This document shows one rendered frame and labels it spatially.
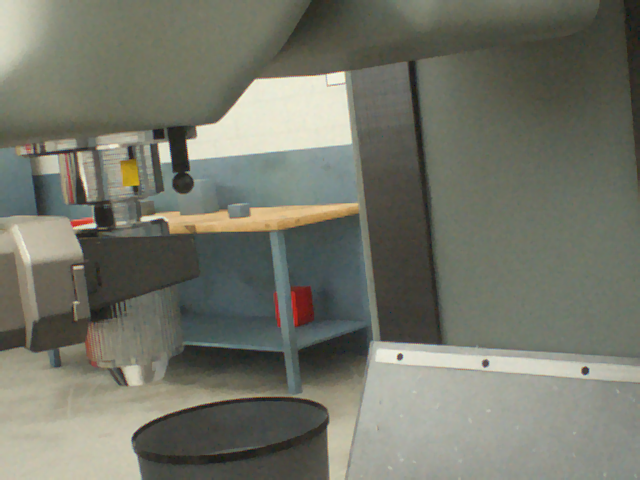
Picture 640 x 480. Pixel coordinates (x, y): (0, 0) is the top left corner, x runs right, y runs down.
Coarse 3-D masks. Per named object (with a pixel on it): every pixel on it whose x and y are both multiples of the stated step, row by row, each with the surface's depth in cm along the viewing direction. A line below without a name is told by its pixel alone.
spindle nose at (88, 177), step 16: (144, 144) 49; (64, 160) 49; (80, 160) 48; (96, 160) 48; (112, 160) 48; (144, 160) 49; (160, 160) 51; (64, 176) 49; (80, 176) 48; (96, 176) 48; (112, 176) 48; (144, 176) 49; (160, 176) 50; (64, 192) 50; (80, 192) 49; (96, 192) 48; (112, 192) 48; (128, 192) 49; (144, 192) 49; (160, 192) 50
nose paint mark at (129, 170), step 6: (120, 162) 48; (126, 162) 48; (132, 162) 49; (120, 168) 48; (126, 168) 48; (132, 168) 49; (126, 174) 48; (132, 174) 49; (138, 174) 49; (126, 180) 48; (132, 180) 49; (138, 180) 49; (126, 186) 49
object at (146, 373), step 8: (160, 360) 51; (168, 360) 51; (112, 368) 50; (120, 368) 50; (128, 368) 50; (136, 368) 50; (144, 368) 50; (152, 368) 50; (160, 368) 51; (112, 376) 51; (120, 376) 50; (128, 376) 50; (136, 376) 50; (144, 376) 50; (152, 376) 51; (160, 376) 51; (120, 384) 51; (128, 384) 51; (136, 384) 51
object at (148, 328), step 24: (168, 288) 50; (96, 312) 49; (120, 312) 49; (144, 312) 49; (168, 312) 50; (96, 336) 50; (120, 336) 49; (144, 336) 49; (168, 336) 50; (96, 360) 50; (120, 360) 49; (144, 360) 49
